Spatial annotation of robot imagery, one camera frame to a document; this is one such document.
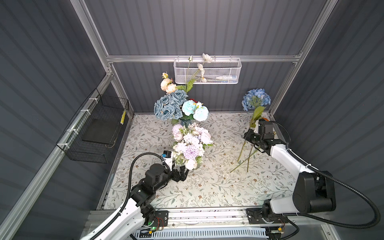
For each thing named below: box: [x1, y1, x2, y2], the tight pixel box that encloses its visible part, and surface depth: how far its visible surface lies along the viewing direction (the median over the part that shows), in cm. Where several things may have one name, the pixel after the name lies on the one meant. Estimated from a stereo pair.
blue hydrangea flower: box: [237, 88, 272, 162], surface depth 96 cm
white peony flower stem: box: [160, 72, 177, 95], surface depth 84 cm
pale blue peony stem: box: [180, 100, 209, 122], surface depth 72 cm
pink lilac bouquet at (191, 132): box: [172, 122, 213, 146], surface depth 74 cm
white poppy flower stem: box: [176, 53, 213, 94], surface depth 82 cm
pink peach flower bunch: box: [173, 136, 206, 170], surface depth 64 cm
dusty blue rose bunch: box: [153, 89, 189, 121], surface depth 77 cm
